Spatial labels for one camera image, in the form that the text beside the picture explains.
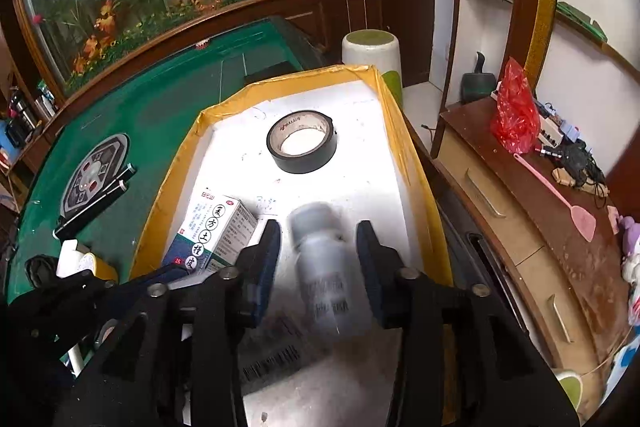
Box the black round cap holder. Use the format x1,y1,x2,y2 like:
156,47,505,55
25,255,58,288

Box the white plastic bottle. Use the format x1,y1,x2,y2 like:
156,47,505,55
288,202,372,340

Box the white red medicine box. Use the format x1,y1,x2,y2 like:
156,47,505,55
162,190,257,274

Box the long black art marker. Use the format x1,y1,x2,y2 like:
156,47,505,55
52,180,128,242

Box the black tape roll tan core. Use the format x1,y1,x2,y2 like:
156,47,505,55
266,110,337,174

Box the white blue small box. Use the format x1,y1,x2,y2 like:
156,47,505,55
238,312,323,395

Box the white tray with yellow rim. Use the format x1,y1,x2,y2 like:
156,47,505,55
130,65,452,426

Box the wooden side cabinet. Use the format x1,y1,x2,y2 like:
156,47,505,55
432,98,630,421

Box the round table control panel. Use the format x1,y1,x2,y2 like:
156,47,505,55
60,133,130,220

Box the pink fly swatter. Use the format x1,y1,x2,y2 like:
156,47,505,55
513,152,598,244

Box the white plush toy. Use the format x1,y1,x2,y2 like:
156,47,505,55
618,216,640,327

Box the red plastic bag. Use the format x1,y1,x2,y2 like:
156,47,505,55
489,57,540,155

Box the black kettle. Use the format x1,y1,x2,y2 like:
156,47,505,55
460,51,498,104

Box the white green stool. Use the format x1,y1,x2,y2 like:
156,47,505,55
342,29,402,107

